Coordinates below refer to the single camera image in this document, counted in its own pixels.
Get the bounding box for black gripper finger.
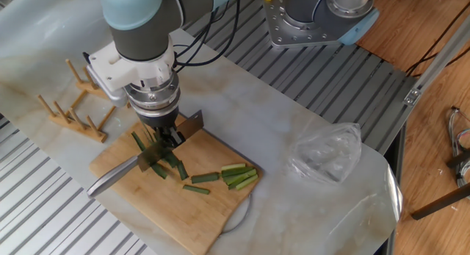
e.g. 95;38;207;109
153;126;172;149
169;126;187;148

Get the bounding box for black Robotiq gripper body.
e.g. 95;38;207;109
136;108;181;130

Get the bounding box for steel cleaver knife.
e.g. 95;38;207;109
86;109;205;199

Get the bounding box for clear plastic bag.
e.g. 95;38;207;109
288;122;364;185

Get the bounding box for short dark garlic leaf piece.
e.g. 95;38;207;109
163;151;181;169
190;172;220;184
151;162;169;180
182;184;211;196
176;160;189;182

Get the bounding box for long green garlic stalk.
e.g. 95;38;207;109
131;122;157;153

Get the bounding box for pale green garlic piece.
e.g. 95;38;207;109
220;162;247;172
234;174;259;191

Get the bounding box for dark green garlic piece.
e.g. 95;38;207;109
223;169;258;185
221;166;256;178
227;176;251;191

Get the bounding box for wooden peg rack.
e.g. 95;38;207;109
37;58;118;144

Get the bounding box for bamboo cutting board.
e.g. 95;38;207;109
89;113;264;255

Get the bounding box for marble pattern table mat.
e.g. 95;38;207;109
0;0;404;255

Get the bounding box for dark wooden bar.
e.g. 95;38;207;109
410;181;470;221

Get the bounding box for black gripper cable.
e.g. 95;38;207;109
82;12;220;65
174;0;242;74

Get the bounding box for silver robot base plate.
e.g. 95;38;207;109
262;0;353;49

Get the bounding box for aluminium frame beam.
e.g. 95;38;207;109
377;12;470;155

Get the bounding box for black cables on wood floor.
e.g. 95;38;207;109
405;1;470;78

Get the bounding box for coloured wire bundle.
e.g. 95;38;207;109
447;106;470;190

